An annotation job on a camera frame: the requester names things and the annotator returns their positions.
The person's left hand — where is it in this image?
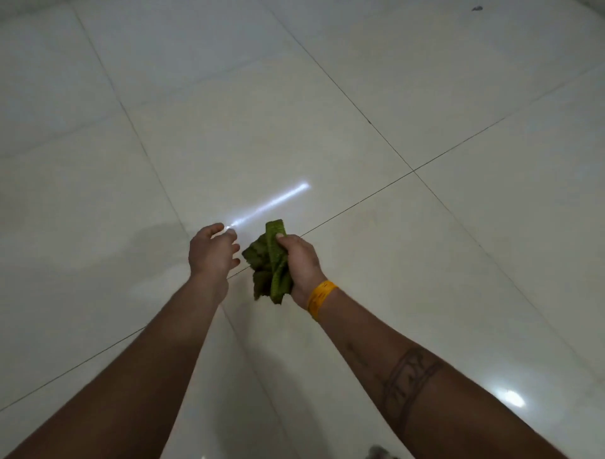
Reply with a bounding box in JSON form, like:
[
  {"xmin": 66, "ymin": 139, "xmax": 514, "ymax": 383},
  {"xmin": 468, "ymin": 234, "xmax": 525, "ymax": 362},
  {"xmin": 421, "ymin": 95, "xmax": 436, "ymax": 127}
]
[{"xmin": 188, "ymin": 222, "xmax": 242, "ymax": 303}]

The person's right hand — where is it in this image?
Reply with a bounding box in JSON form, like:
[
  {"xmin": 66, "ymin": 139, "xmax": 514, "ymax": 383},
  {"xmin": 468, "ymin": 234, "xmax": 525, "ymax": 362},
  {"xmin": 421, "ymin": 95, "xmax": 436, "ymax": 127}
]
[{"xmin": 275, "ymin": 232, "xmax": 328, "ymax": 311}]

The green cleaning cloth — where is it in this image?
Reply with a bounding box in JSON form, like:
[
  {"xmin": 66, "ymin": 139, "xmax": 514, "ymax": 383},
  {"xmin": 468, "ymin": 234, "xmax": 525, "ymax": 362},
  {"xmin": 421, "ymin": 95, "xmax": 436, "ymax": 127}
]
[{"xmin": 241, "ymin": 219, "xmax": 294, "ymax": 306}]

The person's left forearm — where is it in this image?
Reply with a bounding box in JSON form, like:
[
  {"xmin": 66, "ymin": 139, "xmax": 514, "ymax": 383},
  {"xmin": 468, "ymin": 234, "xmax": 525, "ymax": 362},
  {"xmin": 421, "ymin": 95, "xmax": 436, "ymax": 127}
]
[{"xmin": 4, "ymin": 279, "xmax": 230, "ymax": 459}]

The person's right forearm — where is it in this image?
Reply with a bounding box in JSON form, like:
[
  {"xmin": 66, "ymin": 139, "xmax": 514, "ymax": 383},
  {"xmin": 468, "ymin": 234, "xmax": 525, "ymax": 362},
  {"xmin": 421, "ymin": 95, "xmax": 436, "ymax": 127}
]
[{"xmin": 319, "ymin": 288, "xmax": 568, "ymax": 459}]

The yellow thread wristband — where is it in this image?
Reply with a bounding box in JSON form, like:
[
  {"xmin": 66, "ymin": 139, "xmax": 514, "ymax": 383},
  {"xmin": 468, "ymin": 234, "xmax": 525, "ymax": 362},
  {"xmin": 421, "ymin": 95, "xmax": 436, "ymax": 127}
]
[{"xmin": 307, "ymin": 279, "xmax": 339, "ymax": 322}]

